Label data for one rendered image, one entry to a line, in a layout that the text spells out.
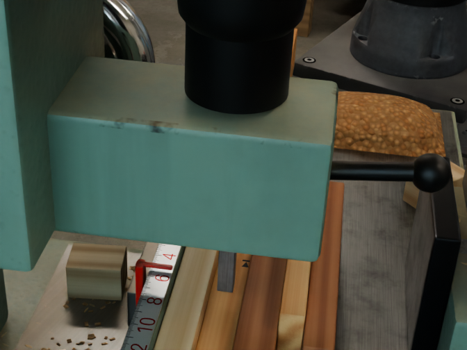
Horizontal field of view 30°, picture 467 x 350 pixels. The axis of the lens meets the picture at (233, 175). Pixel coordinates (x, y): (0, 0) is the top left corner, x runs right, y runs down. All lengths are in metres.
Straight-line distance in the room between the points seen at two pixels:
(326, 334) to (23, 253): 0.17
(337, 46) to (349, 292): 0.60
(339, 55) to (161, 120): 0.72
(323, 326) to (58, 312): 0.29
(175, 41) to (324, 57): 2.10
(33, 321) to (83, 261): 0.06
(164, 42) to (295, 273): 2.70
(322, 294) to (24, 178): 0.19
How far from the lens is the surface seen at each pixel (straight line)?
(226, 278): 0.48
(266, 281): 0.51
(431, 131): 0.75
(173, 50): 3.10
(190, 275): 0.50
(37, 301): 0.72
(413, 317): 0.52
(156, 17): 3.39
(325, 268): 0.51
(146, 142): 0.41
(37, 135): 0.40
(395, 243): 0.63
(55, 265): 0.75
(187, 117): 0.41
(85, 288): 0.71
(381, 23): 1.07
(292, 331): 0.47
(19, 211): 0.40
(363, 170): 0.44
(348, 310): 0.56
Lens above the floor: 1.26
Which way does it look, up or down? 32 degrees down
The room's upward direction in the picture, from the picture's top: 3 degrees clockwise
